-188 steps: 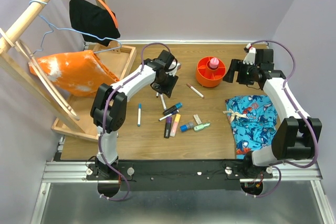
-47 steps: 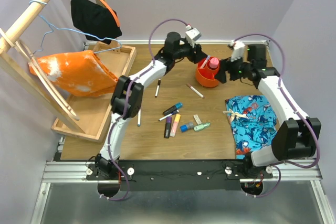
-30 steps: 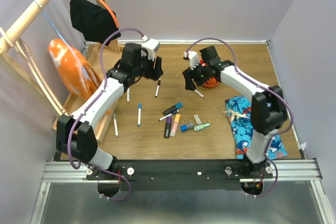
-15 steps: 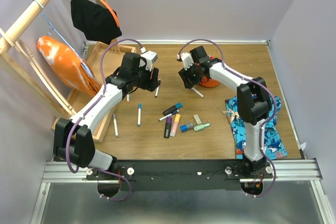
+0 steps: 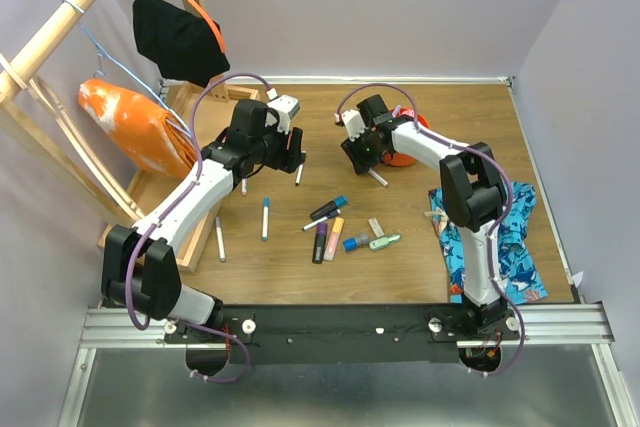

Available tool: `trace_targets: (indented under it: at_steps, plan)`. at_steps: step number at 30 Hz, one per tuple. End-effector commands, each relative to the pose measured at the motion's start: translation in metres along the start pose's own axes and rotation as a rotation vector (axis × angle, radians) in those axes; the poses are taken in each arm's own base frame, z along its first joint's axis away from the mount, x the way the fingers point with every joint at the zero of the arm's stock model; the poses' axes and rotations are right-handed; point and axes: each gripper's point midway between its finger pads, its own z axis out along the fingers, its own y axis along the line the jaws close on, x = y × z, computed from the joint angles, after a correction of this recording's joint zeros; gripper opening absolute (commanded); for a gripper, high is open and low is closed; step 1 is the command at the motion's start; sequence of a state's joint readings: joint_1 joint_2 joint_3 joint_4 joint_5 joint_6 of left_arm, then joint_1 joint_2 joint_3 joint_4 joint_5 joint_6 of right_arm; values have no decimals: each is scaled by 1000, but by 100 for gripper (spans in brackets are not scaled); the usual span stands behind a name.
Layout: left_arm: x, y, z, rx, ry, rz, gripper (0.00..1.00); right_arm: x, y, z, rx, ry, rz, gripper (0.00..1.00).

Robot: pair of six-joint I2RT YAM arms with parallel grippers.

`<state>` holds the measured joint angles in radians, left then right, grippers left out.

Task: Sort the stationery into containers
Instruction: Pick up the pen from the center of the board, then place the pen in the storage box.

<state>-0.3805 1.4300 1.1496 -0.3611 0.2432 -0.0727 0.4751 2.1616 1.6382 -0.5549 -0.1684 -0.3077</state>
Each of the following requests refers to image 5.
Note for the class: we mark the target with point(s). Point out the blue cap grey glue stick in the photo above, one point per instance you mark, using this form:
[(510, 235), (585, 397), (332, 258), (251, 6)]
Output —
[(355, 242)]

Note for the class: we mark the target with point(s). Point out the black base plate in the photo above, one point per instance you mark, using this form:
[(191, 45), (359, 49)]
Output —
[(344, 334)]

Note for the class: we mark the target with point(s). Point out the blue cap white marker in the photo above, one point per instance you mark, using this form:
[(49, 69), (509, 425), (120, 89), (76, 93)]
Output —
[(265, 219)]

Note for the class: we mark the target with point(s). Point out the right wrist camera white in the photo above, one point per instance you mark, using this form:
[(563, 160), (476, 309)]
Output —
[(353, 122)]

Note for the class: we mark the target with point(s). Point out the black cloth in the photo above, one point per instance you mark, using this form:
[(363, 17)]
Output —
[(182, 45)]

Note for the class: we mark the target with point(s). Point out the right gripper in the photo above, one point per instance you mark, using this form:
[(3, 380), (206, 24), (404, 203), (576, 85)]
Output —
[(360, 163)]

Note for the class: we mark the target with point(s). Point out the purple cap white marker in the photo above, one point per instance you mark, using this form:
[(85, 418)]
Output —
[(299, 174)]

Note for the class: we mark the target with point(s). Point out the black cap white marker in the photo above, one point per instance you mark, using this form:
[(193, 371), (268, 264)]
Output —
[(220, 240)]

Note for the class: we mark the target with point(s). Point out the green highlighter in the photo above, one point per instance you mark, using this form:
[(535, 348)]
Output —
[(384, 242)]

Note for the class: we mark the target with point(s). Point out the blue wire hanger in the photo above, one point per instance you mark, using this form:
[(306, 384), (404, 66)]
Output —
[(102, 53)]

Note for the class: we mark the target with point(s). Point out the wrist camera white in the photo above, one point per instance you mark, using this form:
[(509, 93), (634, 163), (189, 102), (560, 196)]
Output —
[(353, 122), (281, 112)]

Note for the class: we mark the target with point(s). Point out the blue shark print shorts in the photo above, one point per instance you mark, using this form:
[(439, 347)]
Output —
[(524, 284)]

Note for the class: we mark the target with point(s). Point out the white marker thin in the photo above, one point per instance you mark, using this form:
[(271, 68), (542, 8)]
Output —
[(322, 219)]

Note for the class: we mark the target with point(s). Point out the wooden clothes rack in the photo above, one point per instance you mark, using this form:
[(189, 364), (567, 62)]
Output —
[(101, 191)]

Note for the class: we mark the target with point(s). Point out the small beige eraser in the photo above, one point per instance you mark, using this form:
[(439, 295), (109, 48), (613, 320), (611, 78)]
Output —
[(376, 228)]

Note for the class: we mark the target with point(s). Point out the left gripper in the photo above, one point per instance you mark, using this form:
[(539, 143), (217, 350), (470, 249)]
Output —
[(287, 159)]

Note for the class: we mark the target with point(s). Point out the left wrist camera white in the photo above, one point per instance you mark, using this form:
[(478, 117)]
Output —
[(281, 112)]

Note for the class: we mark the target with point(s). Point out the aluminium rail frame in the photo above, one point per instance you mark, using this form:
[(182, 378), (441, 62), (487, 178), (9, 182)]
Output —
[(546, 324)]

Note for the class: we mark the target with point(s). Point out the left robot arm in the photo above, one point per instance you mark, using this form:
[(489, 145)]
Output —
[(140, 268)]

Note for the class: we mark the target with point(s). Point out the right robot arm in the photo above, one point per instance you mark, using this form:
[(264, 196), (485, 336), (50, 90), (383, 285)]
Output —
[(476, 196)]

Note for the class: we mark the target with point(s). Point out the blue cap black highlighter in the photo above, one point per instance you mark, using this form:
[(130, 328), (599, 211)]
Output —
[(329, 207)]

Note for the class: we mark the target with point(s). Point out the orange tie-dye cloth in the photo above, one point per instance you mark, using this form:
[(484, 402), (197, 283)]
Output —
[(149, 135)]

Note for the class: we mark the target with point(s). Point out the brown cap white marker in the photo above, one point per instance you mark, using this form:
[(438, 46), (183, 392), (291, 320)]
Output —
[(378, 178)]

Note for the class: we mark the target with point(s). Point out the yellow cap pink highlighter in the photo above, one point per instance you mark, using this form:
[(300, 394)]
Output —
[(333, 239)]

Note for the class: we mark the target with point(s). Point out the orange round organizer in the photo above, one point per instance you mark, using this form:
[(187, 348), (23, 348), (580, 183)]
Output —
[(398, 159)]

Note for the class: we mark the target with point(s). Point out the purple cap black highlighter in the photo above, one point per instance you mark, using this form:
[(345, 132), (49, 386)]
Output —
[(320, 243)]

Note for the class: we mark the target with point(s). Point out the wooden tray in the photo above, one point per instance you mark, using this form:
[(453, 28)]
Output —
[(214, 113)]

